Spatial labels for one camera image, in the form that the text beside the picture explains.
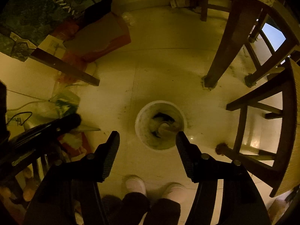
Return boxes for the dark wooden chair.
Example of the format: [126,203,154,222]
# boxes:
[215,58,299,198]

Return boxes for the white slipper foot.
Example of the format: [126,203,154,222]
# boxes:
[162,183,187,204]
[125,176,146,196]

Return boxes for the small white tube bottle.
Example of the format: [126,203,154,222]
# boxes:
[158,122,183,134]

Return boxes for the left white slipper foot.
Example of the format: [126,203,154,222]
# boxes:
[125,176,146,196]

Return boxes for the white plastic trash bin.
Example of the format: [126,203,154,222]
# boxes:
[135,100,187,151]

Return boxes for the right white slipper foot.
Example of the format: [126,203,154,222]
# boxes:
[162,183,187,204]

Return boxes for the patchwork patterned tablecloth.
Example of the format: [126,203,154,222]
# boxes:
[1,0,112,62]

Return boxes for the red plastic bag on floor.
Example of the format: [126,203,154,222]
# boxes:
[51,12,131,71]

